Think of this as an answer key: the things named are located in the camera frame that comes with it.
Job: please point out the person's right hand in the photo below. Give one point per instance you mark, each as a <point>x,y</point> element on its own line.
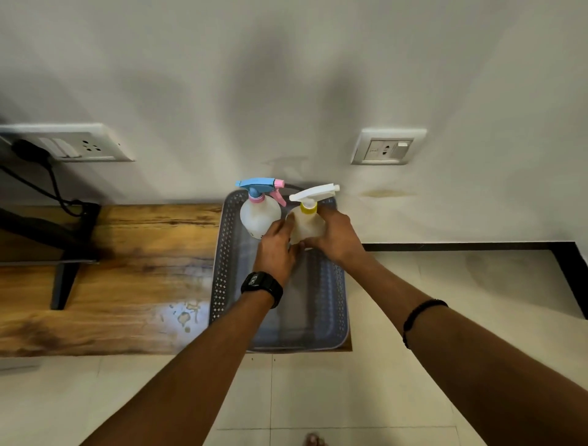
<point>337,239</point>

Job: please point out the person's left hand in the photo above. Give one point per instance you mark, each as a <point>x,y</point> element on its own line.
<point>274,255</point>

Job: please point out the person's left thumb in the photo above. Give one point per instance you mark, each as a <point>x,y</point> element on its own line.
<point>296,250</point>

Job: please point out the person's right thumb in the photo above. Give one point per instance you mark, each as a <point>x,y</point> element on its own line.
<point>313,241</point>

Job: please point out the yellow white spray bottle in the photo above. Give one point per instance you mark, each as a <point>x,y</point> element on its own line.
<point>307,216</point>

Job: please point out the person's right forearm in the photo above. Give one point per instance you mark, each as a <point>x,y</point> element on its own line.
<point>464,363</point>

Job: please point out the person's left forearm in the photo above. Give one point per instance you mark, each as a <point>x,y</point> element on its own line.
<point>193,372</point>

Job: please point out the black wrist watch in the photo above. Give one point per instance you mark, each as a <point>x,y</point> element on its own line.
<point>262,284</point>

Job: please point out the grey perforated plastic basket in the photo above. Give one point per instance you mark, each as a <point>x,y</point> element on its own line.
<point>317,298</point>

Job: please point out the blue pink spray bottle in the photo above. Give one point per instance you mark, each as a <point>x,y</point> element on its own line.
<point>258,211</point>

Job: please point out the black wrist band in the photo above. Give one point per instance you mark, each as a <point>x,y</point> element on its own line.
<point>420,317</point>

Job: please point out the person's foot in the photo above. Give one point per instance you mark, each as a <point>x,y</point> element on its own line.
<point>315,439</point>

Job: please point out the black metal stand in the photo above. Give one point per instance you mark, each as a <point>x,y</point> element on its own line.
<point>64,248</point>

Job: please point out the black power plug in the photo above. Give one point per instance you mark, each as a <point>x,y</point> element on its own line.
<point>30,150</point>

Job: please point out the small white wall socket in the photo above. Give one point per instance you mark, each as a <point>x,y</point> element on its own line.
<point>388,148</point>

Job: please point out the white wall switch socket plate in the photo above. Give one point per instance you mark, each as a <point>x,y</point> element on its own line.
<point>69,143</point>

